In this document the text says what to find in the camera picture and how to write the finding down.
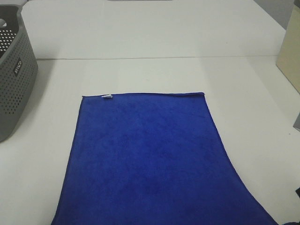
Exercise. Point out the grey perforated plastic basket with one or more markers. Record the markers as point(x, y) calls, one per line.
point(18, 68)

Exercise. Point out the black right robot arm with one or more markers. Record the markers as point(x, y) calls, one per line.
point(298, 192)

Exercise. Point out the beige box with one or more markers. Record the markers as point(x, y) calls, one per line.
point(288, 60)

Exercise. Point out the blue microfiber towel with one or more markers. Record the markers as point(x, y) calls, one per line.
point(152, 159)

